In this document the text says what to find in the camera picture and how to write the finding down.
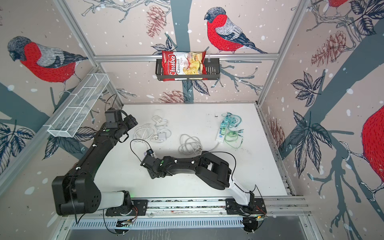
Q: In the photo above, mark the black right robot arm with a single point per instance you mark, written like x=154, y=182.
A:
x=211, y=169

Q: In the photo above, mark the white charger adapter with cable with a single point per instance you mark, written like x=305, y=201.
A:
x=162, y=135

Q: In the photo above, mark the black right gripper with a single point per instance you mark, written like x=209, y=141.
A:
x=152, y=175

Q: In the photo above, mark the light green charger with cable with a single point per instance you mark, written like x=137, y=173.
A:
x=234, y=138

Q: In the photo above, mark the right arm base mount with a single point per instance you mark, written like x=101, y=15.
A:
x=255, y=207

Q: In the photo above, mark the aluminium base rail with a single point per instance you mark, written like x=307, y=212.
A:
x=215, y=207

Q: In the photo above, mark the teal charger with cable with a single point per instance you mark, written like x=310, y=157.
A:
x=225, y=122

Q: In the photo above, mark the black wire wall basket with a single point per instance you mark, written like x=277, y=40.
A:
x=212, y=68

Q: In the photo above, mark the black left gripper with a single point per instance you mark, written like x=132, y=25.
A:
x=131, y=120

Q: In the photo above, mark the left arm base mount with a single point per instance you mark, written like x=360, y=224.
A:
x=137, y=207

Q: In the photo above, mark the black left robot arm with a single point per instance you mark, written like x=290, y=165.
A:
x=76, y=192

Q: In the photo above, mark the white mesh wall shelf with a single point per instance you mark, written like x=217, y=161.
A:
x=73, y=115

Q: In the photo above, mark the white blue power strip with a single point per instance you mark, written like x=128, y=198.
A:
x=190, y=145

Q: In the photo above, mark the red cassava chips bag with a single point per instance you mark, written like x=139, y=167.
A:
x=176, y=64

